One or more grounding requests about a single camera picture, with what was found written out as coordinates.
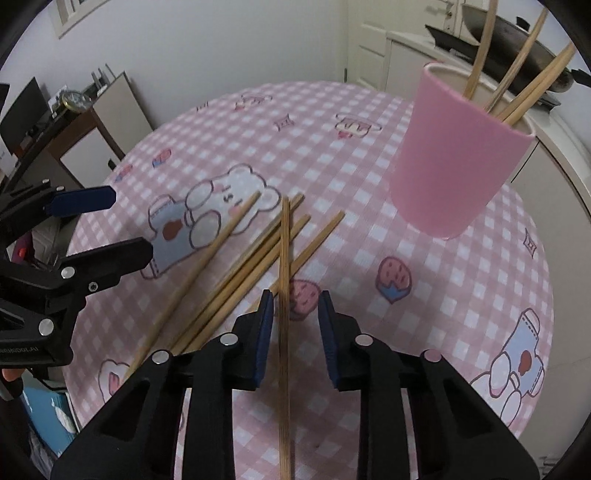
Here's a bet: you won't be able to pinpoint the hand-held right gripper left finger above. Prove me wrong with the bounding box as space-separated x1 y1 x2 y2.
50 288 278 480

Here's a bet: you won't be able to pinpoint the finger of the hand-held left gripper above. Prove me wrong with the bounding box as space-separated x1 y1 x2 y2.
0 237 154 302
0 181 117 224

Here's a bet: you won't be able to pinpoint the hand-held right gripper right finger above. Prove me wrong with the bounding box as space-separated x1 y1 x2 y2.
318 290 541 480

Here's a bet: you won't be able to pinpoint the wooden chopstick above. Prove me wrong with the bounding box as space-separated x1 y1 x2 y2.
485 9 549 114
187 210 347 354
166 194 305 356
122 191 262 381
496 43 573 120
276 196 293 480
502 52 576 126
464 0 499 99
175 213 312 356

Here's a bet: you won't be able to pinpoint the pink cup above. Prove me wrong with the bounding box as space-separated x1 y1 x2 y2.
387 62 537 240

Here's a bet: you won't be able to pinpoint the brown and white side cabinet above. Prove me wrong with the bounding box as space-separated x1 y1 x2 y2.
46 71 155 190

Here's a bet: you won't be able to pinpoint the black desk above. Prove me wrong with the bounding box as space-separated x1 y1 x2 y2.
0 111 93 185

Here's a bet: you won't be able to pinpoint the pink checked bear tablecloth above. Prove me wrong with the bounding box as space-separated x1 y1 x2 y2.
60 82 555 480

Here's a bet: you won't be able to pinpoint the blue printed box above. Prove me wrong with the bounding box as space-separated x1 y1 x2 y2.
21 383 77 457

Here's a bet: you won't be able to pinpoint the round metal plate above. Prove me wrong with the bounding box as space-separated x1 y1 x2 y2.
60 90 93 114

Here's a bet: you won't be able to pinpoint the black monitor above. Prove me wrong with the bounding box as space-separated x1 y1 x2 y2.
0 76 51 155

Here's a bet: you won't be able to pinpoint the grey upright boards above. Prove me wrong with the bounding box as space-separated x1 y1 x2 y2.
90 65 116 88

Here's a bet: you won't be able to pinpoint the cream framed window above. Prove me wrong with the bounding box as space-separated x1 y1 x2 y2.
48 0 100 40

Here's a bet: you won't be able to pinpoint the cream panel door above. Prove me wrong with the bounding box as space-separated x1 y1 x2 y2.
344 0 462 90

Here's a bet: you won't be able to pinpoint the black induction cooker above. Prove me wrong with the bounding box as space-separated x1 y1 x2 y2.
425 23 561 109

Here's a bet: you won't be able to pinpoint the grey steel wok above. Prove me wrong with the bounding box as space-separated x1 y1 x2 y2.
462 2 575 93

